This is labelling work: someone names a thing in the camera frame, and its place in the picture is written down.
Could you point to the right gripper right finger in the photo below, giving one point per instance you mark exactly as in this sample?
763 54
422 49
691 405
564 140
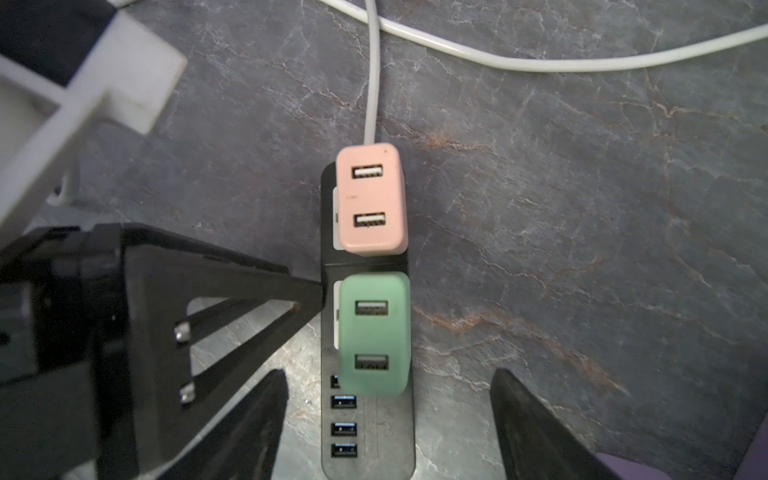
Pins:
533 443

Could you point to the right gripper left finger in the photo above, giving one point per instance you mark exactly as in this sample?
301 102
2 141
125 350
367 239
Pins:
245 443

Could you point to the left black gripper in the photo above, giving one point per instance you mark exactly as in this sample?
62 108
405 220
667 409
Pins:
62 304

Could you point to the black power strip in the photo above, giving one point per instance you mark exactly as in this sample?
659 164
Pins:
367 396

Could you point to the green USB charger plug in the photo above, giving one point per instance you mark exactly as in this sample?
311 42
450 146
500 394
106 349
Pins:
374 333

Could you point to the pink USB charger plug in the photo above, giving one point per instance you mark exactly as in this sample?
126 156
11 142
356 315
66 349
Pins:
372 212

